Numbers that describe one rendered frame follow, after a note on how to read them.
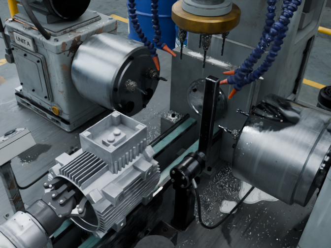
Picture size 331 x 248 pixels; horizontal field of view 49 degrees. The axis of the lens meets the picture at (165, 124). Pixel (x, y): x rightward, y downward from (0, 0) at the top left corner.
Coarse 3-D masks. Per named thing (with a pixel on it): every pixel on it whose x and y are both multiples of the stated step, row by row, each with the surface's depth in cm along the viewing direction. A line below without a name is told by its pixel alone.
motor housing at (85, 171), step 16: (80, 160) 81; (96, 160) 81; (64, 176) 79; (80, 176) 77; (96, 176) 79; (112, 176) 81; (128, 176) 83; (128, 192) 82; (144, 192) 88; (96, 208) 77; (112, 208) 80; (128, 208) 84; (80, 224) 87; (96, 224) 86; (112, 224) 82
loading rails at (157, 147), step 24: (192, 120) 125; (168, 144) 115; (192, 144) 130; (216, 144) 121; (168, 168) 106; (168, 192) 105; (144, 216) 96; (48, 240) 87; (72, 240) 93; (96, 240) 87; (120, 240) 90
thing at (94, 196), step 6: (144, 150) 87; (150, 150) 87; (144, 156) 88; (150, 156) 87; (54, 168) 81; (54, 174) 81; (90, 192) 76; (96, 192) 76; (90, 198) 76; (96, 198) 76; (96, 234) 83; (102, 234) 83
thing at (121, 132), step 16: (96, 128) 86; (112, 128) 89; (128, 128) 89; (144, 128) 85; (96, 144) 80; (112, 144) 82; (128, 144) 82; (144, 144) 87; (112, 160) 79; (128, 160) 84
